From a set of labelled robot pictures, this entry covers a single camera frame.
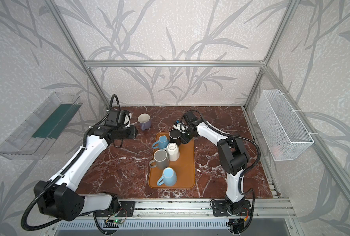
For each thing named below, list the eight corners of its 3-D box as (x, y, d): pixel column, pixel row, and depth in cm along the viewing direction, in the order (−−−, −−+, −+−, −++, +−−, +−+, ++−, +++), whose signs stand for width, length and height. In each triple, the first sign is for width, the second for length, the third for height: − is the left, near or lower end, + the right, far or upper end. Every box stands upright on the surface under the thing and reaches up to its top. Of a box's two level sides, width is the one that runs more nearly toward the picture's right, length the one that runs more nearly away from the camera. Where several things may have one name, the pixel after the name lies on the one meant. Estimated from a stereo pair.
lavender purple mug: (138, 131, 108) (135, 124, 101) (141, 120, 114) (138, 112, 108) (150, 131, 108) (148, 124, 101) (152, 120, 114) (150, 112, 108)
